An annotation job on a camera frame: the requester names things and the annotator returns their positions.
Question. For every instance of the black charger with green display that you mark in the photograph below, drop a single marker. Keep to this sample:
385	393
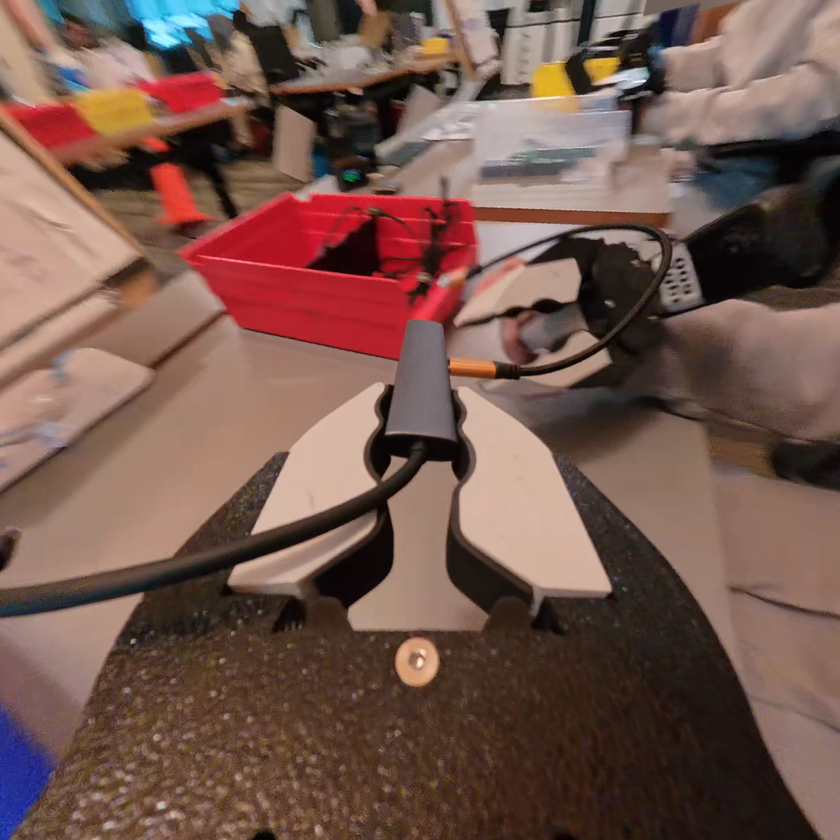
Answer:
354	178

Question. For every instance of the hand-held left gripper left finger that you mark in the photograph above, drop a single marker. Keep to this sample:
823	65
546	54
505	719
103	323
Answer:
308	472

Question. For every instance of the person's right forearm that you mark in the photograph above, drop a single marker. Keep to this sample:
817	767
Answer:
754	367

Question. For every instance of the clear plastic organizer tray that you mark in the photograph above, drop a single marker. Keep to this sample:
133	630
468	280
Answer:
551	144

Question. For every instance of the red divided bin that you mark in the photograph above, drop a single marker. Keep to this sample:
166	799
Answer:
295	295

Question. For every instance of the orange traffic cone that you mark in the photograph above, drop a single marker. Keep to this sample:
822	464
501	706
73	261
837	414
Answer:
177	197

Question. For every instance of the person's beige clothed body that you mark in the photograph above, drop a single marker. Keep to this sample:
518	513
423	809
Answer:
787	558

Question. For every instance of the laminated instruction sheet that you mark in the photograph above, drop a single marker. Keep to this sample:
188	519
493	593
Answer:
52	249

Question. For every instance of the white cardboard panel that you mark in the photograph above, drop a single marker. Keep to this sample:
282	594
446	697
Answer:
293	144

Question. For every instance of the blue plastic bin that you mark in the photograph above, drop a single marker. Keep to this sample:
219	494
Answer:
19	774

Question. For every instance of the yellow bin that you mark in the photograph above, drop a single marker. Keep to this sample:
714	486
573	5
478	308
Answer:
115	111

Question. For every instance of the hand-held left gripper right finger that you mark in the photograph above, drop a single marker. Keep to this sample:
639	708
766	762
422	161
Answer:
525	518

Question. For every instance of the person's right hand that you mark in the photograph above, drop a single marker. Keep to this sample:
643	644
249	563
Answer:
515	334

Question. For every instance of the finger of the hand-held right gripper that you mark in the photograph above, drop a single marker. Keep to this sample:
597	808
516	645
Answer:
525	282

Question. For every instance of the wooden table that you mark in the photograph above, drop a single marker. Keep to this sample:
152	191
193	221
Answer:
197	121

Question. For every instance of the black bin divider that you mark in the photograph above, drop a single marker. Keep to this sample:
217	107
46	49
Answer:
354	253

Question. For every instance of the red storage bin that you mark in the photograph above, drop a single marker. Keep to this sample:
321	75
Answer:
184	92
52	124

